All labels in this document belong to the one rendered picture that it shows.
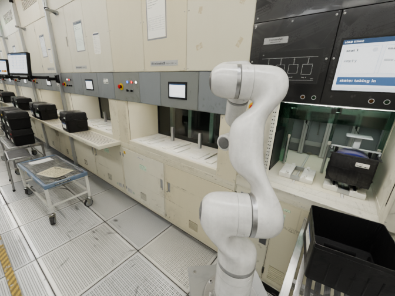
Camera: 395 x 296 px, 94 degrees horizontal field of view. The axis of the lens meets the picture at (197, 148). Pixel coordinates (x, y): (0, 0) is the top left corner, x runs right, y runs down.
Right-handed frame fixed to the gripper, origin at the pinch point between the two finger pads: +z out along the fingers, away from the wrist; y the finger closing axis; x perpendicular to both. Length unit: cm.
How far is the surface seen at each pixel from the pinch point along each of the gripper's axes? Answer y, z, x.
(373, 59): 49, 3, 40
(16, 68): -300, -47, 39
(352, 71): 43, 3, 35
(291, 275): 42, -43, -44
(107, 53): -164, 2, 55
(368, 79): 49, 3, 32
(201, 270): 13, -64, -44
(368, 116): 58, 53, 11
